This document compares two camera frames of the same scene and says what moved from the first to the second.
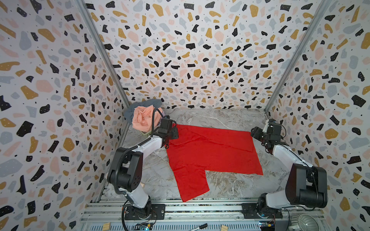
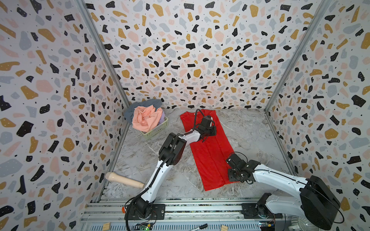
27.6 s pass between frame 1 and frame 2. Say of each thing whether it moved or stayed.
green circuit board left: stayed
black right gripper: moved
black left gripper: moved
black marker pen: stayed
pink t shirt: stayed
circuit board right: stayed
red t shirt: moved
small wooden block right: stayed
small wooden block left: stayed
